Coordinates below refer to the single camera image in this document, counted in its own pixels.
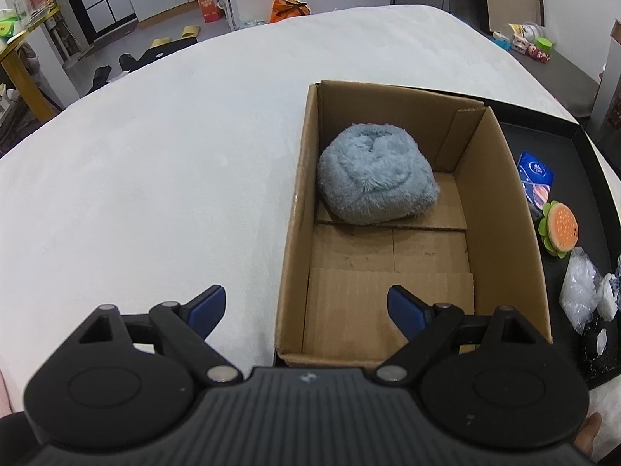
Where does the orange bag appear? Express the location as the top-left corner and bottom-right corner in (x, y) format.
(270, 0), (312, 24)

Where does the clear plastic container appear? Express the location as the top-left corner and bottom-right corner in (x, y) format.
(508, 22), (545, 42)

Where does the yellow table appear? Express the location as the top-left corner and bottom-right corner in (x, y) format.
(0, 5), (65, 123)

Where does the grey bench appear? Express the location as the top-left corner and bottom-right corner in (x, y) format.
(485, 33), (601, 120)

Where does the blue tissue pack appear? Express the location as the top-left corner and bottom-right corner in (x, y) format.
(515, 150), (555, 219)

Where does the glass jar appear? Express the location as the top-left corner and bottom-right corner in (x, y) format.
(12, 0), (55, 26)

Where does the black shallow tray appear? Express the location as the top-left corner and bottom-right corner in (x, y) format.
(273, 82), (621, 390)

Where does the clear plastic bag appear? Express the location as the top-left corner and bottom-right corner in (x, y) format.
(559, 247), (602, 335)

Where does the white and blue soft item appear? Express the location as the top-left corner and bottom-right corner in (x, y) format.
(598, 257), (621, 322)

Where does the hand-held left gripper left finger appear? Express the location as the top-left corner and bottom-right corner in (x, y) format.
(73, 285), (244, 384)

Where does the grey fluffy plush cushion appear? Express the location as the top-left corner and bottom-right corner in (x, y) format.
(316, 123), (441, 226)

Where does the burger-shaped plush toy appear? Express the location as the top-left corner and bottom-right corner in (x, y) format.
(536, 199), (580, 258)

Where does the orange cardboard carton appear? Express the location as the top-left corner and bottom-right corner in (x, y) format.
(195, 0), (227, 23)

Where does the white table leg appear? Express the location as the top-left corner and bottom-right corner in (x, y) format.
(589, 65), (621, 133)

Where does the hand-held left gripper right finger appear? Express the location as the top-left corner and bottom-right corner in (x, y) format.
(376, 285), (552, 384)

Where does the brown cardboard box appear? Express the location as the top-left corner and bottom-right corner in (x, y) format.
(274, 80), (554, 370)

